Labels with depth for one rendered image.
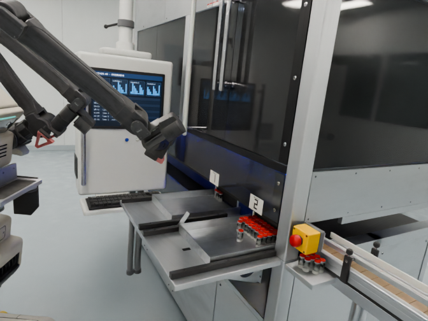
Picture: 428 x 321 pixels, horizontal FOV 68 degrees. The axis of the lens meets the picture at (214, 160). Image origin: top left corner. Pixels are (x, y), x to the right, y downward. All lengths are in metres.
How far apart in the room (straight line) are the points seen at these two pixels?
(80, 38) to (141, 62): 4.58
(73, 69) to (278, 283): 0.94
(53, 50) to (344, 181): 1.00
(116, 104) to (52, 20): 5.48
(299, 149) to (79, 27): 5.62
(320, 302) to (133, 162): 1.17
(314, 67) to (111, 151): 1.19
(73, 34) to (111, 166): 4.68
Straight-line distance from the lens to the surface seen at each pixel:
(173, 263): 1.10
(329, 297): 1.49
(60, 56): 0.89
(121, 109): 0.90
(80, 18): 6.39
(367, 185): 1.36
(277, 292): 1.26
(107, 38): 6.43
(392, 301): 1.08
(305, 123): 1.04
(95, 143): 1.80
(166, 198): 1.60
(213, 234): 1.29
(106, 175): 1.86
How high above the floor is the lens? 1.46
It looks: 14 degrees down
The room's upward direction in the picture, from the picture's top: 5 degrees clockwise
